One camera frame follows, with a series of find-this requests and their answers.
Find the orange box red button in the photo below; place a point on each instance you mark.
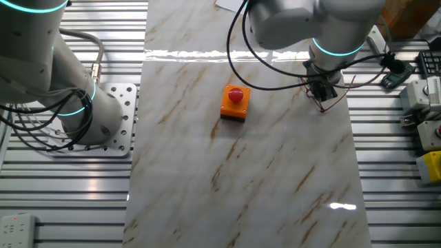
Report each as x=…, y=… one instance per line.
x=234, y=106

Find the yellow box green button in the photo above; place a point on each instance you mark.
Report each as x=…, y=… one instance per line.
x=430, y=167

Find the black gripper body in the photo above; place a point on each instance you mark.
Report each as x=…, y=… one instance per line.
x=324, y=84

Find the silver finned camera device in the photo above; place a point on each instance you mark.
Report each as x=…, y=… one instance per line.
x=435, y=93

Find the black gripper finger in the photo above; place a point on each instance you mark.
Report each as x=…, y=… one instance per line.
x=318, y=95
x=330, y=93

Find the brown cardboard box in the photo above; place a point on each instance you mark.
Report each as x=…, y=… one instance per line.
x=406, y=17

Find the white power strip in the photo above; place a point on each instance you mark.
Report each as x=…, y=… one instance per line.
x=17, y=230

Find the dark red frame glasses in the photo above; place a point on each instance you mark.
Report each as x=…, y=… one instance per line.
x=324, y=111

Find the marble pattern table mat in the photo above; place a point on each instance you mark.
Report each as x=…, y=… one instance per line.
x=241, y=172

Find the light grey switch box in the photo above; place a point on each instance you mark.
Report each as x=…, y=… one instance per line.
x=413, y=96

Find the grey box red button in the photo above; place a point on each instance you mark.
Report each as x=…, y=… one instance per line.
x=429, y=137

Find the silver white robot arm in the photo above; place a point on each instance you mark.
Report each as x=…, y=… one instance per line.
x=34, y=51

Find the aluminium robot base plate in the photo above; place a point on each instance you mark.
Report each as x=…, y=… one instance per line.
x=127, y=103

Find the clear plastic bag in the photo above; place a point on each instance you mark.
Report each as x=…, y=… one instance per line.
x=432, y=29

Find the black keyboard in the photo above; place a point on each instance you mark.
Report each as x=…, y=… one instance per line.
x=430, y=63

